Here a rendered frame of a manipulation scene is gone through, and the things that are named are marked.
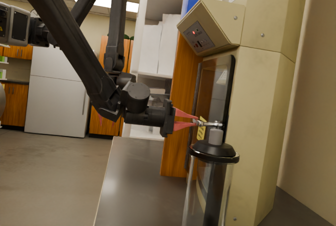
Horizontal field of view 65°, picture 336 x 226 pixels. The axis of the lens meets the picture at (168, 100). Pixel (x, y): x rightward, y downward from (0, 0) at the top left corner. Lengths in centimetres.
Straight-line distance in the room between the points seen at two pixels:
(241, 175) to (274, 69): 28
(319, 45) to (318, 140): 35
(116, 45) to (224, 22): 51
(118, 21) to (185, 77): 34
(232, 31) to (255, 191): 42
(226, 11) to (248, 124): 28
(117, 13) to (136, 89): 51
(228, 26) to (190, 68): 38
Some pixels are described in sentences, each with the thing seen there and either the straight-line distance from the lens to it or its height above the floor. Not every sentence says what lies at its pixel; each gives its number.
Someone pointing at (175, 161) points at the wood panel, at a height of 100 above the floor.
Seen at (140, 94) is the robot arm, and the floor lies 126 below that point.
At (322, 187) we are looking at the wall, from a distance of 108.
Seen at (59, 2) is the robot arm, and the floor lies 143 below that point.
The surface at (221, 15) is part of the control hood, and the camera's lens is 69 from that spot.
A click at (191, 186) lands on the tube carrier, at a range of 58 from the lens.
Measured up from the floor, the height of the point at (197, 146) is 117.
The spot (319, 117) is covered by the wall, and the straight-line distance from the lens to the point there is 110.
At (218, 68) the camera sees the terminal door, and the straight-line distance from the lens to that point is 77.
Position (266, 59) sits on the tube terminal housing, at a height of 139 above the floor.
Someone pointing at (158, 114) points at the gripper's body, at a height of 121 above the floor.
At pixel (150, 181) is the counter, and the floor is 94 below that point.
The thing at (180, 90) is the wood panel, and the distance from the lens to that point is 102.
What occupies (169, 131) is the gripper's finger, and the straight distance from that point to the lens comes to 72.
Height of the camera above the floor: 129
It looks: 3 degrees down
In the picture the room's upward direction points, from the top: 8 degrees clockwise
